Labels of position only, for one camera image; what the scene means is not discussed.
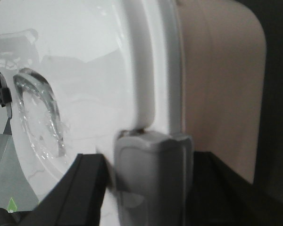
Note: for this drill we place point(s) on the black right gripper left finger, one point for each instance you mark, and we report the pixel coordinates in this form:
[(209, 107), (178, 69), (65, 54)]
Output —
[(75, 201)]

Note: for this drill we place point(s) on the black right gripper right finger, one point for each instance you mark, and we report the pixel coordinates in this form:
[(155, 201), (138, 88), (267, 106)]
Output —
[(220, 197)]

